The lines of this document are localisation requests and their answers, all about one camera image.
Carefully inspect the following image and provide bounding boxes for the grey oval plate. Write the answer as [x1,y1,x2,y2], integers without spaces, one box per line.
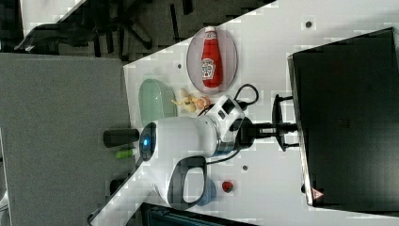
[186,27,238,95]

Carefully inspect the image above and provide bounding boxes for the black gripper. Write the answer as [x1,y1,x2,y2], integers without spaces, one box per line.
[238,118,297,149]

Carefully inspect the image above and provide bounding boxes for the red ketchup bottle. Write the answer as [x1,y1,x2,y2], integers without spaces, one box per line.
[200,26,223,89]

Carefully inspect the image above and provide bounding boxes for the red strawberry toy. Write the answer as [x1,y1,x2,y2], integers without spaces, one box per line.
[222,181,233,193]

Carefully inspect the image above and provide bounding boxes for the black cylinder upper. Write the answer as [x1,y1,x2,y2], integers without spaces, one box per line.
[103,128,139,148]

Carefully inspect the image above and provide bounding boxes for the black office chair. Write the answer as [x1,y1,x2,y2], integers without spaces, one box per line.
[13,0,196,62]

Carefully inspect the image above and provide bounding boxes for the large green bowl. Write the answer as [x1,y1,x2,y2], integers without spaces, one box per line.
[138,79,177,125]

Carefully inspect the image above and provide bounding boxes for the yellow toy with orange slice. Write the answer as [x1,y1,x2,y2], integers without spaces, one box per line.
[172,89,211,112]

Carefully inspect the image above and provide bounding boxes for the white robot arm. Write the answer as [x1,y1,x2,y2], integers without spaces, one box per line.
[89,95,297,226]

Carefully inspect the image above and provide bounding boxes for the black cylinder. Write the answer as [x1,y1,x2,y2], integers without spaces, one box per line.
[109,179,124,195]
[103,128,139,148]

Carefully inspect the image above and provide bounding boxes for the black cylinder lower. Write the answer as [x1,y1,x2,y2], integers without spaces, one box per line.
[109,179,124,195]

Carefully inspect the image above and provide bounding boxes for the black toaster oven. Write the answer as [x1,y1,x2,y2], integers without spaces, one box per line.
[288,27,399,217]

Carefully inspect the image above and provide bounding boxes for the blue small bowl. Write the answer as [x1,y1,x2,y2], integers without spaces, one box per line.
[198,178,216,206]

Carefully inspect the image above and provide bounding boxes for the green marker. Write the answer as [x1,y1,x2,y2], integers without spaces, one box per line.
[115,149,136,159]

